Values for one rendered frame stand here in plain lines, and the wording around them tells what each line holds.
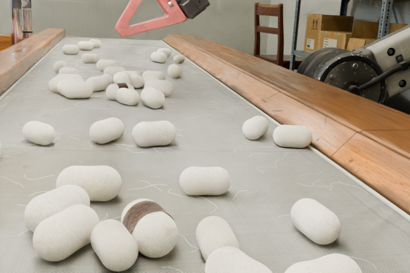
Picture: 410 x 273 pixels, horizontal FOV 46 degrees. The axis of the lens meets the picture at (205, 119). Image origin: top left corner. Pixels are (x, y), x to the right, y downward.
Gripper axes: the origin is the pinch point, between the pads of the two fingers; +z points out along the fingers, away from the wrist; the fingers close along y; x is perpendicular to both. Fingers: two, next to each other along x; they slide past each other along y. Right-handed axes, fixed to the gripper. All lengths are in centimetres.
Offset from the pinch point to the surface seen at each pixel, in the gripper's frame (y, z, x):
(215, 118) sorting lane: 8.7, -2.0, 12.8
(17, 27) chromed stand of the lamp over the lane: -55, 18, -10
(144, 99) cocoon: 3.5, 3.1, 7.4
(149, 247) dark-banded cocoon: 37.8, 5.0, 5.7
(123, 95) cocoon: 2.7, 4.8, 5.8
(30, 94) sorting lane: -3.7, 14.1, -0.2
